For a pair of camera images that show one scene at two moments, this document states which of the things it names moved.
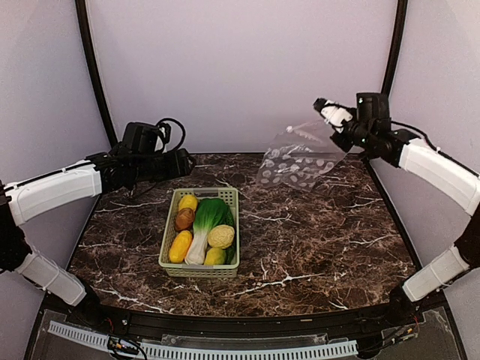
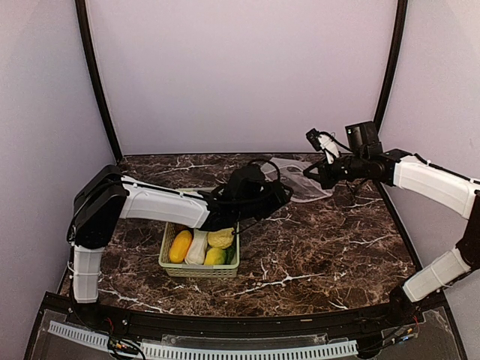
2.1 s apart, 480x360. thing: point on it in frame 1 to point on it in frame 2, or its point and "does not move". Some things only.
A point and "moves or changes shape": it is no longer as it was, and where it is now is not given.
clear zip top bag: [298, 155] moves or changes shape
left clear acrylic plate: [49, 346] does not move
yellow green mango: [214, 256] does not move
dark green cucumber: [229, 254] does not move
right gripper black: [344, 145] to [325, 178]
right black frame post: [397, 46] does not move
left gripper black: [179, 167] to [278, 195]
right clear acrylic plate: [431, 340] does not move
